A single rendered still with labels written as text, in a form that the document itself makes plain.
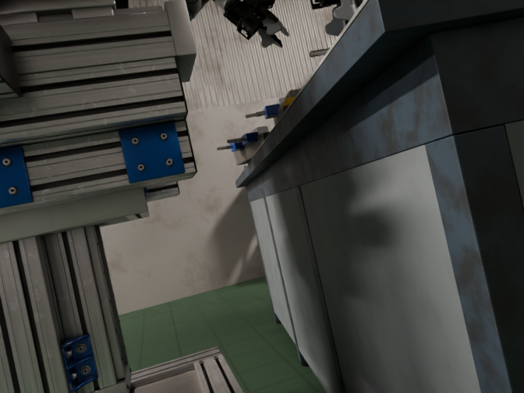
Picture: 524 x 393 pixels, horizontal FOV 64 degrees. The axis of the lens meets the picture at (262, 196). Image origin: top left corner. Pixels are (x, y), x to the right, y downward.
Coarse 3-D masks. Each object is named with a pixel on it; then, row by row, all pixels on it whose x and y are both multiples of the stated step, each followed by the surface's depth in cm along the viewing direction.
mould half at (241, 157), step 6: (270, 132) 126; (258, 138) 128; (264, 138) 125; (246, 144) 137; (252, 144) 133; (258, 144) 129; (240, 150) 142; (246, 150) 138; (252, 150) 134; (240, 156) 143; (246, 156) 138; (252, 156) 135; (240, 162) 144; (246, 162) 146
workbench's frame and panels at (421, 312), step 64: (384, 0) 34; (448, 0) 34; (512, 0) 35; (384, 64) 43; (448, 64) 36; (512, 64) 37; (320, 128) 72; (384, 128) 48; (448, 128) 36; (512, 128) 37; (256, 192) 187; (320, 192) 82; (384, 192) 52; (448, 192) 38; (512, 192) 36; (320, 256) 93; (384, 256) 57; (448, 256) 41; (512, 256) 36; (320, 320) 108; (384, 320) 62; (448, 320) 44; (512, 320) 36; (384, 384) 69; (448, 384) 47; (512, 384) 36
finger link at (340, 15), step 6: (342, 0) 85; (348, 0) 85; (342, 6) 85; (348, 6) 85; (354, 6) 84; (336, 12) 84; (342, 12) 84; (348, 12) 84; (354, 12) 84; (336, 18) 84; (342, 18) 84; (348, 18) 84
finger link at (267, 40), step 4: (264, 28) 140; (260, 32) 140; (264, 32) 141; (260, 36) 140; (264, 36) 141; (268, 36) 141; (272, 36) 141; (276, 36) 141; (264, 40) 141; (268, 40) 141; (272, 40) 142; (276, 40) 141; (280, 40) 142; (264, 44) 141; (268, 44) 141; (276, 44) 142; (280, 44) 141
